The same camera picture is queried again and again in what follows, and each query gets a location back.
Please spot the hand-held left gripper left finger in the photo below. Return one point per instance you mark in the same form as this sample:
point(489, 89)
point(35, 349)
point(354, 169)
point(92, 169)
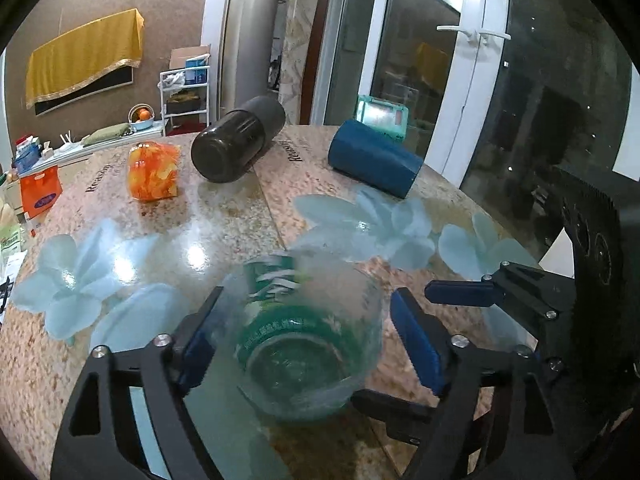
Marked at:
point(199, 352)

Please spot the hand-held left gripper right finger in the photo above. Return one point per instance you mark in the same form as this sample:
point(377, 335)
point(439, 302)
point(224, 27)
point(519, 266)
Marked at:
point(419, 347)

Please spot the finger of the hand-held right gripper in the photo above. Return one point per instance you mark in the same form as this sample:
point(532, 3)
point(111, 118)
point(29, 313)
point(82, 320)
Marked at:
point(390, 415)
point(460, 292)

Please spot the clear glass cup green label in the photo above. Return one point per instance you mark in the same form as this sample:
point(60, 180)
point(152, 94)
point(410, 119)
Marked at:
point(305, 340)

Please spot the blue cup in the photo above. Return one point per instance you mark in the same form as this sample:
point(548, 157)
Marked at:
point(372, 160)

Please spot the teal plastic box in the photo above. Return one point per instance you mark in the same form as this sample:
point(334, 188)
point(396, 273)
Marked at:
point(382, 115)

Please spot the black thermos bottle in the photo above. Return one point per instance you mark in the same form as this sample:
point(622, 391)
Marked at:
point(235, 140)

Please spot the orange plastic bag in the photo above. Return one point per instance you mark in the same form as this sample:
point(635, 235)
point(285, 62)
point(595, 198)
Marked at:
point(41, 192)

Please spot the green cushion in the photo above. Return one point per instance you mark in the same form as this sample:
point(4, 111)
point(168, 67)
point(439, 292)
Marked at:
point(107, 132)

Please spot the bowl of fruit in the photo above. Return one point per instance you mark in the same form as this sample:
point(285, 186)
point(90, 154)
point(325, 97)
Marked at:
point(141, 116)

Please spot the white shelf rack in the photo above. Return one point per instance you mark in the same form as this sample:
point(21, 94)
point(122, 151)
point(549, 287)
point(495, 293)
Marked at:
point(186, 105)

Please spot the blue box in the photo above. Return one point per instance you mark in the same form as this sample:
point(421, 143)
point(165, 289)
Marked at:
point(197, 71)

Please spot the black board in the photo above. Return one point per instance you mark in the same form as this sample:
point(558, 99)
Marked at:
point(100, 87)

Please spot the cardboard box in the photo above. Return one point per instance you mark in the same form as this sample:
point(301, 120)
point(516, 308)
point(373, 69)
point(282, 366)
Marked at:
point(187, 55)

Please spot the yellow cloth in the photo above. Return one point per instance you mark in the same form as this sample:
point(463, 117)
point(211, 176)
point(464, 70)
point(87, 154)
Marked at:
point(82, 57)

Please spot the grey metal pipe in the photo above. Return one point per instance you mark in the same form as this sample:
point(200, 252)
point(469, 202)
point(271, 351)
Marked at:
point(260, 30)

